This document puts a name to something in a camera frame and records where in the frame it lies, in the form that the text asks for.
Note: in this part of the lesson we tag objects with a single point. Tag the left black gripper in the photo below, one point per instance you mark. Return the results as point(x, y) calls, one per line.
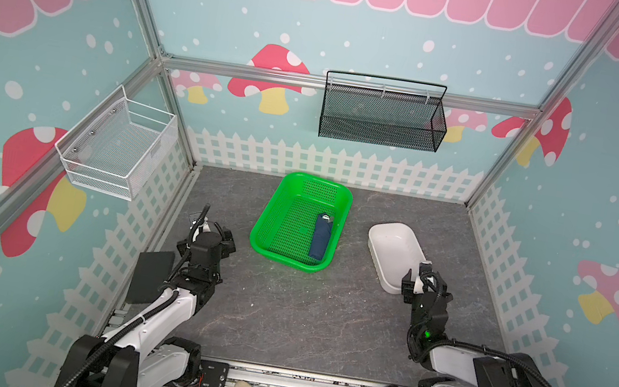
point(227, 244)

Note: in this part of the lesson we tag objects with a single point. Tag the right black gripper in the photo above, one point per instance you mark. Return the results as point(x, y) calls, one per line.
point(428, 291)

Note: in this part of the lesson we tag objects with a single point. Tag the white plastic tub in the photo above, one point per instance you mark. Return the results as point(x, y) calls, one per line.
point(395, 251)

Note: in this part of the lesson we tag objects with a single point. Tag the green plastic basket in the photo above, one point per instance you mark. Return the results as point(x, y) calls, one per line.
point(284, 231)

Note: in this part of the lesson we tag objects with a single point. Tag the dark blue paper napkin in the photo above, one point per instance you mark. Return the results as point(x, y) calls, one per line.
point(321, 236)

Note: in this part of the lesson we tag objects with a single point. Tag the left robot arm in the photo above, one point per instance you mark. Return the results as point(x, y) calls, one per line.
point(144, 352)

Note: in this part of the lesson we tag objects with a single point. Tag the black flat pad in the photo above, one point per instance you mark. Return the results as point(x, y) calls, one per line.
point(148, 280)

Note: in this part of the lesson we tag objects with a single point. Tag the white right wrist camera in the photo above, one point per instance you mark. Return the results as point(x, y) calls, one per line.
point(426, 272)

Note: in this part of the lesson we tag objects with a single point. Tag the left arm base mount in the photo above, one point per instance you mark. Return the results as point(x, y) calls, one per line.
point(204, 374)

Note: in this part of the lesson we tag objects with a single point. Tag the white wire wall basket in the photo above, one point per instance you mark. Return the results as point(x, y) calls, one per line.
point(118, 146)

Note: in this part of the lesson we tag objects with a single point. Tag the black mesh wall basket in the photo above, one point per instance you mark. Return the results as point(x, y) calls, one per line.
point(383, 110)

